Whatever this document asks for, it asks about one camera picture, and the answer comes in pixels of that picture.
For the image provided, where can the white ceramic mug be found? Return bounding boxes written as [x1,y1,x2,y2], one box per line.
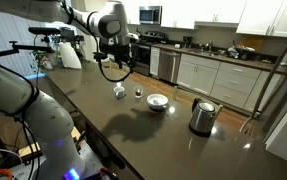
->
[113,85,126,100]

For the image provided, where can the white lower kitchen cabinets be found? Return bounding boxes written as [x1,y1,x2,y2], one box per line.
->
[149,46,286,113]

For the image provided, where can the stainless steel electric kettle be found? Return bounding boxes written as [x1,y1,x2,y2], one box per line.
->
[188,97,219,137]

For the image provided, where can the stainless steel dishwasher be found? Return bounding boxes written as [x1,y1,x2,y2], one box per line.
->
[158,49,182,84]

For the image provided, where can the white upper kitchen cabinets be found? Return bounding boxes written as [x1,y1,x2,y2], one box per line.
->
[122,0,287,38]

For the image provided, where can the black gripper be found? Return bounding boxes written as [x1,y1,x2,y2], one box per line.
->
[99,41,138,70]

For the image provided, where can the chrome sink faucet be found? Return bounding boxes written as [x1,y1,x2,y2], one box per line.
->
[202,41,215,53]

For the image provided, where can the white kitchen cabinets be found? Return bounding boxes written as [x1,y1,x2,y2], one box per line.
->
[122,0,287,38]
[149,46,286,113]

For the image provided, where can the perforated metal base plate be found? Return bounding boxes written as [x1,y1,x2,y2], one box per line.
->
[11,141,106,180]

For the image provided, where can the black stool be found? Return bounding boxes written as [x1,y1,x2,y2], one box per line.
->
[92,51,109,67]

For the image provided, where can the white window blinds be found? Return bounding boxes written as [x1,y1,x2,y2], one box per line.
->
[0,11,79,79]

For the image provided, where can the stainless steel microwave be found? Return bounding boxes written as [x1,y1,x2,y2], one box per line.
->
[138,5,163,25]

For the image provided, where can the cluttered dish rack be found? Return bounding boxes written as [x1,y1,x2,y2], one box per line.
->
[227,43,257,62]

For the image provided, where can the white ceramic bowl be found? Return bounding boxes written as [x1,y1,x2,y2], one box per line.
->
[146,93,169,111]

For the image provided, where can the dark kitchen countertop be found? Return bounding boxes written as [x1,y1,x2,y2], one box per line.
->
[151,43,287,75]

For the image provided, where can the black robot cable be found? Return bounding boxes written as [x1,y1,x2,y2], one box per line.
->
[97,49,135,84]

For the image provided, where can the wooden cutting board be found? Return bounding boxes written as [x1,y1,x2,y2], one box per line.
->
[239,34,267,53]

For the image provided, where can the green potted plant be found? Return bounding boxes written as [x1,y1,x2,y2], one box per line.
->
[31,49,56,71]

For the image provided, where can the pale wooden chair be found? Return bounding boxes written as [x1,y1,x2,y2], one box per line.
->
[172,85,225,119]

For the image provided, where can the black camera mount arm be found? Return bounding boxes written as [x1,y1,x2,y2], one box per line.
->
[0,26,86,60]

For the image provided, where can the white tapered object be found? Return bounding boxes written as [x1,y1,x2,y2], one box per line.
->
[58,42,83,70]

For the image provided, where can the grey metal stand pole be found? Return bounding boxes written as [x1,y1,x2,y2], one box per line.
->
[238,19,287,134]

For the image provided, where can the black coffee maker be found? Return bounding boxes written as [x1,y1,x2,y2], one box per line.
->
[182,35,194,49]

